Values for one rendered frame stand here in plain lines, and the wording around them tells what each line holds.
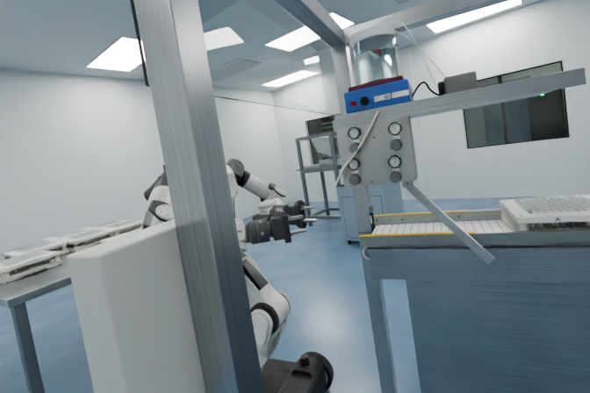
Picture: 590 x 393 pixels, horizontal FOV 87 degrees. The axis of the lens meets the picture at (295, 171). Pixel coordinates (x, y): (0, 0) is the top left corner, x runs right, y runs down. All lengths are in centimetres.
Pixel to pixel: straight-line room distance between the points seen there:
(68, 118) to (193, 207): 518
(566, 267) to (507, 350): 32
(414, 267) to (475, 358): 34
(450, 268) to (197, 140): 86
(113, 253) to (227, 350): 20
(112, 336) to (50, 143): 509
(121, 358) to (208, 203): 19
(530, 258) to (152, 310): 94
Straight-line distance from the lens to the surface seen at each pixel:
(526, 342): 124
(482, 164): 617
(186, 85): 44
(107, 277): 41
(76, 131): 558
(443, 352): 127
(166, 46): 46
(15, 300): 176
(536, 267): 110
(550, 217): 109
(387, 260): 109
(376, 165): 99
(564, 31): 619
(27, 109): 550
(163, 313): 47
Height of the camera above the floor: 127
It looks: 4 degrees down
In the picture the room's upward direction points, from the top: 9 degrees counter-clockwise
